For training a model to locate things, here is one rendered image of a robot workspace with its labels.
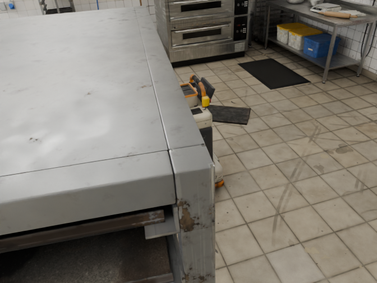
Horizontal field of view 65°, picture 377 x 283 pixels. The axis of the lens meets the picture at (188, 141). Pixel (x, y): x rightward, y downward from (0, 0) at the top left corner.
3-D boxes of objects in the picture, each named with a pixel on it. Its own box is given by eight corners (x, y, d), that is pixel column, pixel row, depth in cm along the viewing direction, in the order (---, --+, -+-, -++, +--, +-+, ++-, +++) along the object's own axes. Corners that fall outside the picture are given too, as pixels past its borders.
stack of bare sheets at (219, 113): (199, 120, 382) (199, 118, 381) (206, 105, 414) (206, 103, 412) (247, 124, 367) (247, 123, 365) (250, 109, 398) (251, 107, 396)
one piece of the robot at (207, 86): (193, 98, 269) (202, 75, 259) (207, 117, 241) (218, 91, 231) (182, 96, 264) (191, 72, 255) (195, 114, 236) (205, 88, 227)
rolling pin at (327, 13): (316, 15, 442) (317, 10, 438) (318, 14, 445) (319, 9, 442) (356, 19, 408) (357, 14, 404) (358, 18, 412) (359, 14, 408)
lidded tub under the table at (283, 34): (274, 39, 573) (275, 24, 559) (295, 35, 582) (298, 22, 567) (284, 44, 543) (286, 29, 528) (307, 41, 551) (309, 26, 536)
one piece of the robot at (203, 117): (195, 143, 309) (191, 66, 262) (215, 176, 266) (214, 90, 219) (164, 151, 302) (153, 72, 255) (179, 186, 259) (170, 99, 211)
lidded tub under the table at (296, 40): (285, 44, 541) (287, 30, 526) (308, 41, 551) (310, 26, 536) (297, 50, 510) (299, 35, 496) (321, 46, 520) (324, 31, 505)
